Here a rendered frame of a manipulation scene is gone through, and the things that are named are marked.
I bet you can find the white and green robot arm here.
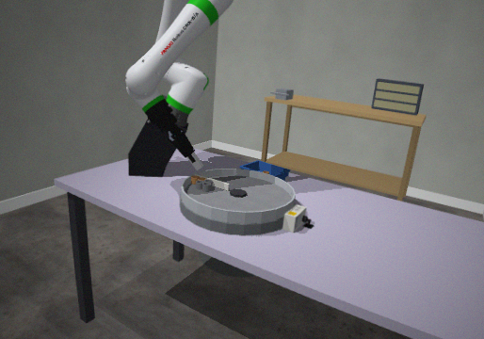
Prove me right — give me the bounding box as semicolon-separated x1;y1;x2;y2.
125;0;234;127

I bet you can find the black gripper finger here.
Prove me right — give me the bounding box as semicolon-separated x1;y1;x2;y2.
168;129;202;170
176;127;203;166

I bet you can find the grey round turning table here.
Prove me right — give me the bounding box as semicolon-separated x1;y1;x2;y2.
180;169;314;235

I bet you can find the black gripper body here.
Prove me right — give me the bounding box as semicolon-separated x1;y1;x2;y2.
157;114;179;138

